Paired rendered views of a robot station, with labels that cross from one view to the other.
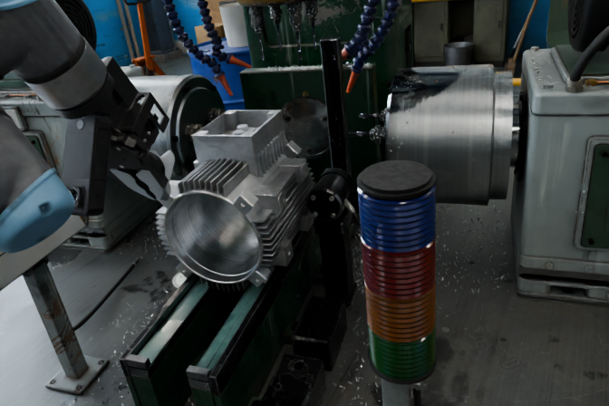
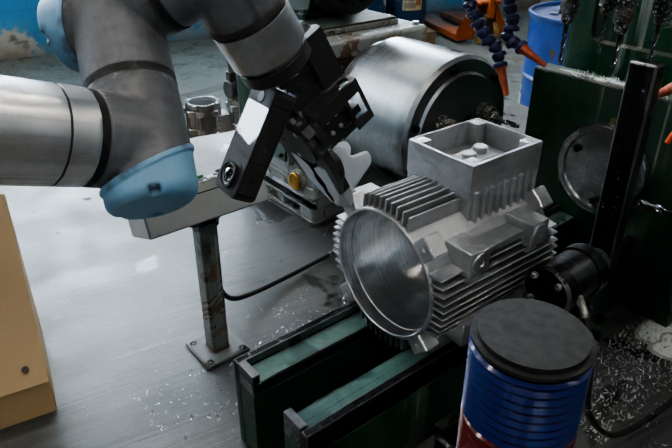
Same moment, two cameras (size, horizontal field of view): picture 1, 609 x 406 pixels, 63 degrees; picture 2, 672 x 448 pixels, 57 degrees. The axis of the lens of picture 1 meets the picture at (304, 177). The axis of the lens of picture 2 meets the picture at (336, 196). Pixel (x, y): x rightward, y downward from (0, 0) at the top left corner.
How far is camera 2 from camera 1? 14 cm
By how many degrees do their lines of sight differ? 27
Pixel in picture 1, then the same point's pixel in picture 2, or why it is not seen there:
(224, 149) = (438, 170)
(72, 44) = (263, 7)
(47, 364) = (199, 322)
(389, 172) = (527, 323)
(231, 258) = (408, 303)
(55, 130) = not seen: hidden behind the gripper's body
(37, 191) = (153, 167)
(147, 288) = (327, 288)
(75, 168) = (241, 143)
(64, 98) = (243, 65)
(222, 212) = not seen: hidden behind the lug
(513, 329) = not seen: outside the picture
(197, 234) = (381, 256)
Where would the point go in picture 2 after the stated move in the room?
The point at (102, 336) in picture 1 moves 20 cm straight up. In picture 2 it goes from (259, 319) to (251, 207)
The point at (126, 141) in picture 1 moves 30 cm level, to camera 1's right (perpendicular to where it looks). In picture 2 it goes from (304, 130) to (642, 204)
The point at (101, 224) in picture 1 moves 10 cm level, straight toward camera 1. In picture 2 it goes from (316, 195) to (310, 220)
